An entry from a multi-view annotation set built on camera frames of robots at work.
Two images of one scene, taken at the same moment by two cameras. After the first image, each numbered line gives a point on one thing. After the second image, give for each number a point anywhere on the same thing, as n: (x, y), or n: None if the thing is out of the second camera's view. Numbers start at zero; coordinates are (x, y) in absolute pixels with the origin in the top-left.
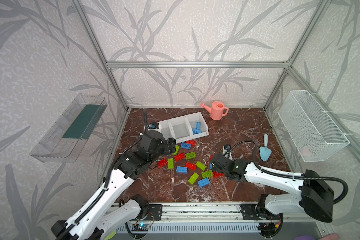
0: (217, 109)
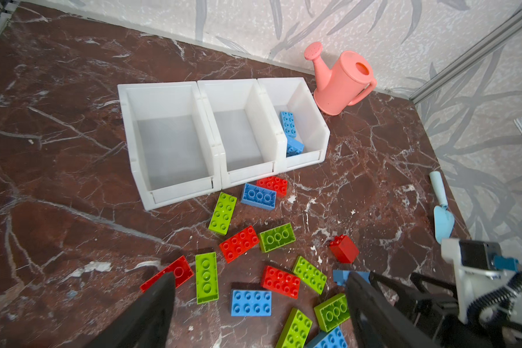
0: (349, 83)
